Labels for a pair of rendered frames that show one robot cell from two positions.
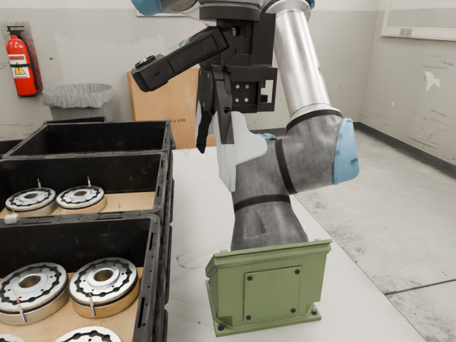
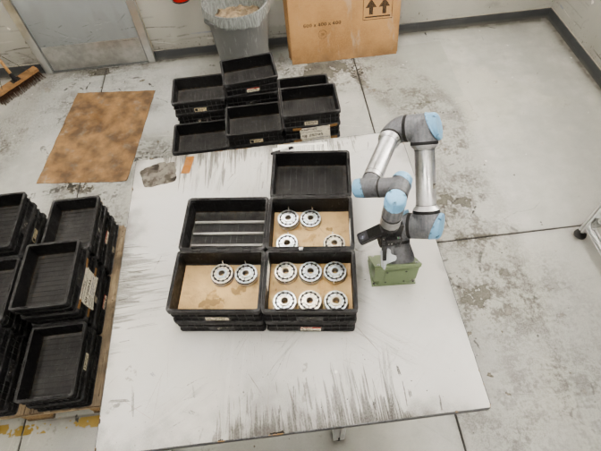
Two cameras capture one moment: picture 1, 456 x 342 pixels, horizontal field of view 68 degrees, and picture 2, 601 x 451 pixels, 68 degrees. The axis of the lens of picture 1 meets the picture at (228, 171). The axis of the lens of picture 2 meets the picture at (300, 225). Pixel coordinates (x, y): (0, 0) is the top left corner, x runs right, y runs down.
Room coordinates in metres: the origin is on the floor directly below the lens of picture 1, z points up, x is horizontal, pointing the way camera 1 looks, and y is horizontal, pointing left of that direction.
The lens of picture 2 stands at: (-0.53, 0.12, 2.62)
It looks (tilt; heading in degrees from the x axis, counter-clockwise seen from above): 55 degrees down; 13
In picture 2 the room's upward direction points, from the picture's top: 5 degrees counter-clockwise
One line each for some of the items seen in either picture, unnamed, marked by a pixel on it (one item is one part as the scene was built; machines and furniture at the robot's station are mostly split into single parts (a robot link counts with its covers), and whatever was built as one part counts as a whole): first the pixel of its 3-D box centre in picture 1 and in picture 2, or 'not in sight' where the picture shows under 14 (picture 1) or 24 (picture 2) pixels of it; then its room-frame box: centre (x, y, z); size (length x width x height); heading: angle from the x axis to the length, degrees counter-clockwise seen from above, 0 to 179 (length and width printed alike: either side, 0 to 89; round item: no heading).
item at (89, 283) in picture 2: not in sight; (88, 287); (0.40, 1.59, 0.41); 0.31 x 0.02 x 0.16; 14
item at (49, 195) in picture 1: (31, 198); (288, 218); (0.69, 0.45, 0.86); 0.10 x 0.10 x 0.01
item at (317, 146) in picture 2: not in sight; (300, 156); (1.24, 0.47, 0.70); 0.33 x 0.23 x 0.01; 104
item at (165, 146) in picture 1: (99, 140); (310, 174); (0.93, 0.37, 0.92); 0.40 x 0.30 x 0.02; 97
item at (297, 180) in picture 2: (102, 156); (310, 180); (0.93, 0.37, 0.87); 0.40 x 0.30 x 0.11; 97
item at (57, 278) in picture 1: (30, 284); (310, 271); (0.41, 0.30, 0.86); 0.10 x 0.10 x 0.01
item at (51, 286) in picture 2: not in sight; (65, 291); (0.38, 1.74, 0.37); 0.40 x 0.30 x 0.45; 14
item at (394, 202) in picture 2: not in sight; (393, 206); (0.45, -0.01, 1.34); 0.09 x 0.08 x 0.11; 168
